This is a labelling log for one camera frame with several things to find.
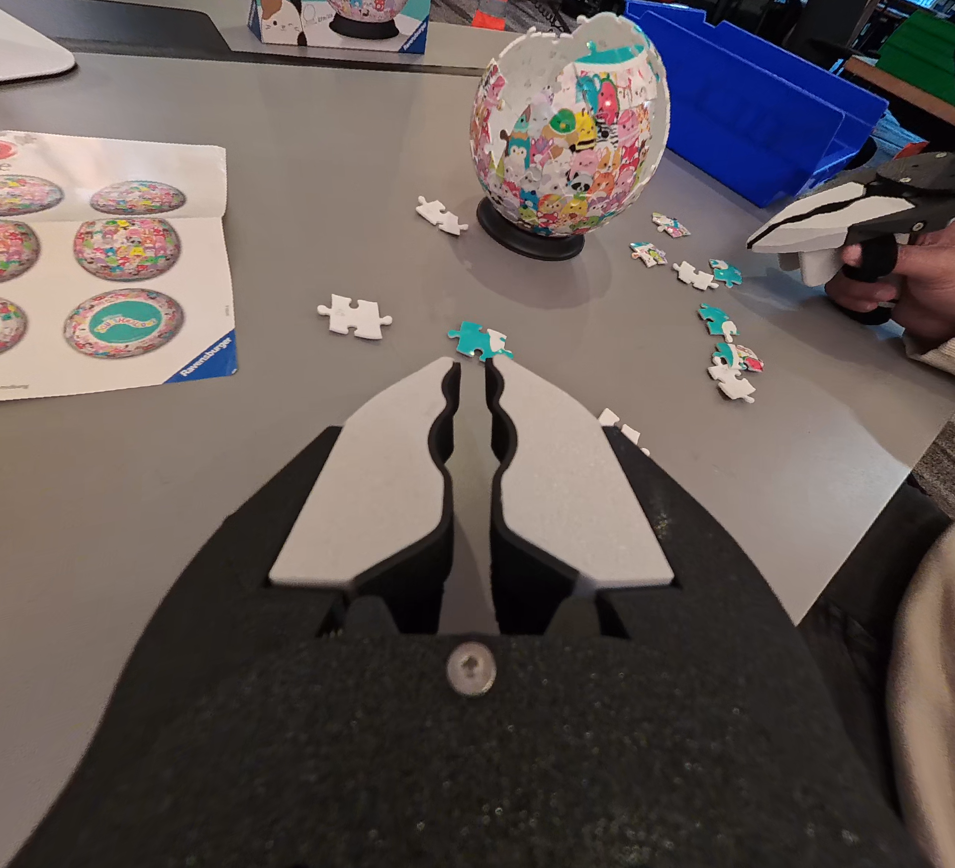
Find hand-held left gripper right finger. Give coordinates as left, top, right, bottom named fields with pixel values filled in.
left=485, top=355, right=676, bottom=636

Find black ball stand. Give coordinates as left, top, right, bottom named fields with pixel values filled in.
left=476, top=195, right=586, bottom=262

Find colourful puzzle ball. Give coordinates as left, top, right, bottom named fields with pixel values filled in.
left=470, top=12, right=671, bottom=237

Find person's right forearm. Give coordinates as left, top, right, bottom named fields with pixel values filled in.
left=901, top=333, right=955, bottom=378

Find white rounded object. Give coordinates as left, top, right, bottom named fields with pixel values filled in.
left=0, top=9, right=77, bottom=82

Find person's black trousers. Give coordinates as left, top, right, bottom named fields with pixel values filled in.
left=798, top=473, right=955, bottom=660

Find blue storage bin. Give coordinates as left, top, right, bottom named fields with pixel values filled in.
left=624, top=0, right=890, bottom=209

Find paper instruction sheet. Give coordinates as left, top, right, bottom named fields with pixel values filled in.
left=0, top=130, right=238, bottom=403

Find teal white puzzle piece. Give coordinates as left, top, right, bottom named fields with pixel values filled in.
left=698, top=303, right=741, bottom=343

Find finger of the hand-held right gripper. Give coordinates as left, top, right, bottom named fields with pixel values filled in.
left=746, top=194, right=916, bottom=255
left=768, top=180, right=874, bottom=231

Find person's cream hoodie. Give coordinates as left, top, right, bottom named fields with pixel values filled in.
left=888, top=525, right=955, bottom=868

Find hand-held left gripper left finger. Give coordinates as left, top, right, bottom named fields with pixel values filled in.
left=267, top=357, right=464, bottom=635

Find white double puzzle piece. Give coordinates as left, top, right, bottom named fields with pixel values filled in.
left=707, top=365, right=757, bottom=404
left=317, top=294, right=393, bottom=341

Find green storage bins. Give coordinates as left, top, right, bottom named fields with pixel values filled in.
left=876, top=10, right=955, bottom=89

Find person's right hand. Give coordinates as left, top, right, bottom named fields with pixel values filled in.
left=824, top=221, right=955, bottom=343

